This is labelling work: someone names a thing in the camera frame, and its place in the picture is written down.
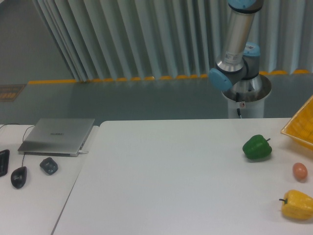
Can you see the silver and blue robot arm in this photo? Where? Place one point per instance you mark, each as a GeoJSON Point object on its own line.
{"type": "Point", "coordinates": [234, 64]}

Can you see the white pleated curtain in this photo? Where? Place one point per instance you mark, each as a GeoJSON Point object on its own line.
{"type": "Point", "coordinates": [162, 39]}

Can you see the brown egg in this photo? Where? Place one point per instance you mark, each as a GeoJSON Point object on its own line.
{"type": "Point", "coordinates": [300, 171]}

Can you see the yellow bell pepper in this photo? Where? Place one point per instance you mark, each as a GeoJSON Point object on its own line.
{"type": "Point", "coordinates": [297, 205]}

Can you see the black computer mouse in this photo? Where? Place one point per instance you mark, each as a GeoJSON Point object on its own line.
{"type": "Point", "coordinates": [18, 177]}

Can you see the small black plastic tray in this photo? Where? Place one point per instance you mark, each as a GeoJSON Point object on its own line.
{"type": "Point", "coordinates": [49, 166]}

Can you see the yellow plastic basket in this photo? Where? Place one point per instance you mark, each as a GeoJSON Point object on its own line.
{"type": "Point", "coordinates": [300, 127]}

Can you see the black keyboard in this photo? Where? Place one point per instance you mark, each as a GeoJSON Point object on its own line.
{"type": "Point", "coordinates": [4, 162]}

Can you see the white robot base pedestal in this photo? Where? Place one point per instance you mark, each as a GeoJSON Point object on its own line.
{"type": "Point", "coordinates": [246, 99]}

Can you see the green bell pepper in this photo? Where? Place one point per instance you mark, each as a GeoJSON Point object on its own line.
{"type": "Point", "coordinates": [257, 147]}

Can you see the silver closed laptop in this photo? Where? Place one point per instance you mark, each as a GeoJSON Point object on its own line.
{"type": "Point", "coordinates": [57, 137]}

